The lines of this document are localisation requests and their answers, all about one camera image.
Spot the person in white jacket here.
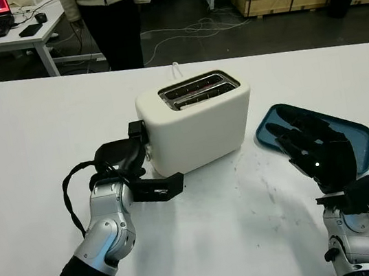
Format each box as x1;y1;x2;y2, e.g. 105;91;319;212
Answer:
57;0;163;80

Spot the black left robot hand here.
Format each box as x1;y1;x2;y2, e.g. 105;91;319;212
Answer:
89;119;155;183

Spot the white floor cable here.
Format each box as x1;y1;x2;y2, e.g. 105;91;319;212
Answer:
138;10;256;67

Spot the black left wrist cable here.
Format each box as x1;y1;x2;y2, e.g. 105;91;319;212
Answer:
58;157;130;241

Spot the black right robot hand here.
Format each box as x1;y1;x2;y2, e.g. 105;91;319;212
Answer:
263;99;361;201

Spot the cream white two-slot toaster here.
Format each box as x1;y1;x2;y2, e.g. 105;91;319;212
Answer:
131;64;262;181

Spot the blue plastic tray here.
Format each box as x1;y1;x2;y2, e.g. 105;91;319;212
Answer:
251;90;369;193

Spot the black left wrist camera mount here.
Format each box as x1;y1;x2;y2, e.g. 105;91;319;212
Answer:
130;172;188;207

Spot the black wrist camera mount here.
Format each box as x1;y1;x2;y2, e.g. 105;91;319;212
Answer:
313;175;369;222
130;172;188;207

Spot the white office desk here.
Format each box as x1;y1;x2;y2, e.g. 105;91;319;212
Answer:
0;0;107;86

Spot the black smartphone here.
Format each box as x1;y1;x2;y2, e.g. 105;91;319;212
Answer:
17;23;45;38

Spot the white toaster power cord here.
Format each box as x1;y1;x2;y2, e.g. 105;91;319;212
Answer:
169;61;184;80

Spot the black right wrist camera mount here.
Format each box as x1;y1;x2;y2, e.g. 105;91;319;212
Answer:
313;175;369;222

